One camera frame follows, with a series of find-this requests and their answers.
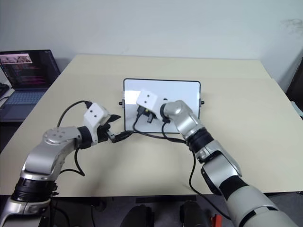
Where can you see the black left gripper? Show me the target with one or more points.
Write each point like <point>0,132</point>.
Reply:
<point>104,133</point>

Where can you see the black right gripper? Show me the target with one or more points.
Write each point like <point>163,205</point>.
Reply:
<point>142,111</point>

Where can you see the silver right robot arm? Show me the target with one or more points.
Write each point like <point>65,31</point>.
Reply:
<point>213,151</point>

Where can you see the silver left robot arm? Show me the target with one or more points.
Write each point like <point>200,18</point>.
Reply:
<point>47,156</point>

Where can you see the black-framed whiteboard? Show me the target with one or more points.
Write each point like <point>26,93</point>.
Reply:
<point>184,94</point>

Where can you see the dark rounded shape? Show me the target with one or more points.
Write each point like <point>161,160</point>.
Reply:
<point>189,212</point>
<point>139,216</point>

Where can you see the open blue laptop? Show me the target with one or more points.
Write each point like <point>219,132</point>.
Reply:
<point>26,78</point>

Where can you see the small red object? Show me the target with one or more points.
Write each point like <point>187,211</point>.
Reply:
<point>214,219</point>

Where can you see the black office chair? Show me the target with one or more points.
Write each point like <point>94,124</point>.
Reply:
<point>296,82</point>

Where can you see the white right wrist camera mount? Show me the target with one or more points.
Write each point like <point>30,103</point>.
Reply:
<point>148,100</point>

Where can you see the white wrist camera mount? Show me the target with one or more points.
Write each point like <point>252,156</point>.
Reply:
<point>94,116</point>
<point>148,100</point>

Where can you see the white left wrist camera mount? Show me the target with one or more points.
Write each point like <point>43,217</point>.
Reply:
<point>94,116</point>

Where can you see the black table frame bar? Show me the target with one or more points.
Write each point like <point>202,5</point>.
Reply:
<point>165,199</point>

